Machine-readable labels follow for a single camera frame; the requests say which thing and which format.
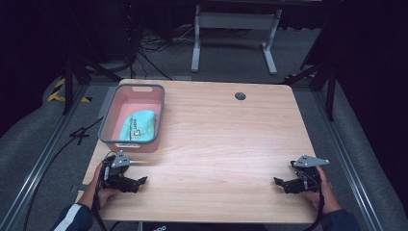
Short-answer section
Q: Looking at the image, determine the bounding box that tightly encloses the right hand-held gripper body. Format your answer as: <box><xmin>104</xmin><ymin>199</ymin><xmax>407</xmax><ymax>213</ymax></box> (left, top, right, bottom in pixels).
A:
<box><xmin>283</xmin><ymin>155</ymin><xmax>331</xmax><ymax>194</ymax></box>

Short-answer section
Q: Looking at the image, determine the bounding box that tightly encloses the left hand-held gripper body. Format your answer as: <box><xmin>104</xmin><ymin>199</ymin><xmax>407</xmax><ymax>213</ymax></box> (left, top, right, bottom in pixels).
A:
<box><xmin>100</xmin><ymin>149</ymin><xmax>140</xmax><ymax>194</ymax></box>

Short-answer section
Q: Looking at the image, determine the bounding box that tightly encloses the teal cloth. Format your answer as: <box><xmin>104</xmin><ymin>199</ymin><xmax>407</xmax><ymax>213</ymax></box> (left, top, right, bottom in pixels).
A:
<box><xmin>118</xmin><ymin>110</ymin><xmax>158</xmax><ymax>142</ymax></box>

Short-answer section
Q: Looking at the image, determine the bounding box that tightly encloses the pink plastic basket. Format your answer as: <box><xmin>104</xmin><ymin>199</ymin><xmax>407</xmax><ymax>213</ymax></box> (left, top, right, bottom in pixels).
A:
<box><xmin>98</xmin><ymin>83</ymin><xmax>166</xmax><ymax>154</ymax></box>

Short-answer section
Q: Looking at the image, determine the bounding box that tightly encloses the person's left hand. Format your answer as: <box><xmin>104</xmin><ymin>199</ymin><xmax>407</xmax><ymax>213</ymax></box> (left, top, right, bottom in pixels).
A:
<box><xmin>89</xmin><ymin>162</ymin><xmax>122</xmax><ymax>210</ymax></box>

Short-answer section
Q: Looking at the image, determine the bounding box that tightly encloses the person's right hand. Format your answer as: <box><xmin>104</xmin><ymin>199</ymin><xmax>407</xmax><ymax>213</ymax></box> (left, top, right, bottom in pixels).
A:
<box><xmin>303</xmin><ymin>165</ymin><xmax>343</xmax><ymax>216</ymax></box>

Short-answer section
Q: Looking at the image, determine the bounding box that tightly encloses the black tripod stand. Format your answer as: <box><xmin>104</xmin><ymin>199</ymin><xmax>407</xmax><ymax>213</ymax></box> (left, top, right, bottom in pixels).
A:
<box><xmin>61</xmin><ymin>55</ymin><xmax>124</xmax><ymax>116</ymax></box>
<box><xmin>282</xmin><ymin>61</ymin><xmax>338</xmax><ymax>122</ymax></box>

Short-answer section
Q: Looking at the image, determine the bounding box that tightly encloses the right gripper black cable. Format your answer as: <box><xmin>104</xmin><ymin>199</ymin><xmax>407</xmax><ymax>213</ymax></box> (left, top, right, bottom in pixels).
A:
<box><xmin>303</xmin><ymin>189</ymin><xmax>325</xmax><ymax>231</ymax></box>

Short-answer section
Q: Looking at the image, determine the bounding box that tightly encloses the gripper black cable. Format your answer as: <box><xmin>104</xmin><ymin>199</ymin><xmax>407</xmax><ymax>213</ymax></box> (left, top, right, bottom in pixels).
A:
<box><xmin>303</xmin><ymin>189</ymin><xmax>325</xmax><ymax>231</ymax></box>
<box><xmin>91</xmin><ymin>151</ymin><xmax>117</xmax><ymax>231</ymax></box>

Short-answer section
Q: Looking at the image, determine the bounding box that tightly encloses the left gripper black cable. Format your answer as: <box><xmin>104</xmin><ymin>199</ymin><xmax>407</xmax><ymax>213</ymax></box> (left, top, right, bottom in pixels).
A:
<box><xmin>91</xmin><ymin>151</ymin><xmax>117</xmax><ymax>231</ymax></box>

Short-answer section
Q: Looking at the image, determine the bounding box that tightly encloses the metal floor rail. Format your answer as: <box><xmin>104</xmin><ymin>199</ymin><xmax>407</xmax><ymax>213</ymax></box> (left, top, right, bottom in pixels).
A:
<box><xmin>313</xmin><ymin>90</ymin><xmax>385</xmax><ymax>231</ymax></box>
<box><xmin>0</xmin><ymin>84</ymin><xmax>89</xmax><ymax>231</ymax></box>

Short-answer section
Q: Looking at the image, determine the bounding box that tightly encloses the bundle of floor cables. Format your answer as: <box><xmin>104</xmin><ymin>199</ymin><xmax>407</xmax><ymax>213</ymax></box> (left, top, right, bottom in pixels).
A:
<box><xmin>128</xmin><ymin>25</ymin><xmax>200</xmax><ymax>81</ymax></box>

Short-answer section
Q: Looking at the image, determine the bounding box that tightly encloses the grey metal table frame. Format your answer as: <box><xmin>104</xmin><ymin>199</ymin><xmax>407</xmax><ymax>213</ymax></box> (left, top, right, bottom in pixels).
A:
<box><xmin>191</xmin><ymin>4</ymin><xmax>283</xmax><ymax>76</ymax></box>

